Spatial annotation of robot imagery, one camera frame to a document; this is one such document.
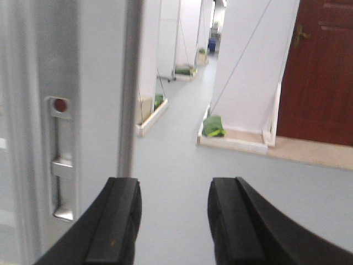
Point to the white wall panel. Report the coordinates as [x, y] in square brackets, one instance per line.
[254, 46]

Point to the blue bin far background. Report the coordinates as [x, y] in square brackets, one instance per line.
[212, 42]

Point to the green sandbag near panel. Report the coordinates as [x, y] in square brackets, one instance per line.
[212, 127]

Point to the white panel wooden base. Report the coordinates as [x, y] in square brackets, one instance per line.
[231, 143]

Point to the white left wooden base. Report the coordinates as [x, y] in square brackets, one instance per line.
[146, 118]

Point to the brass door handle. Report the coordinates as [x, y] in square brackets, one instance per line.
[300, 35]

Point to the silver door latch lock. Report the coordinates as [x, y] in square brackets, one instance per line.
[60, 158]

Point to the green sandbag left base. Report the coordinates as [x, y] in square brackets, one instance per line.
[158, 100]

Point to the white triangular support brace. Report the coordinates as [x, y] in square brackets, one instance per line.
[270, 128]

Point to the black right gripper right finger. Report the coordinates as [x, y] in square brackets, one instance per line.
[248, 229]

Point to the white framed sliding glass door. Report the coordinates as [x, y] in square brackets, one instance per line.
[68, 92]

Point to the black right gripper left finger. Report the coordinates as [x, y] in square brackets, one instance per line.
[106, 233]

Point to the dark red wooden door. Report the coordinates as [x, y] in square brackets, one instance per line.
[316, 91]

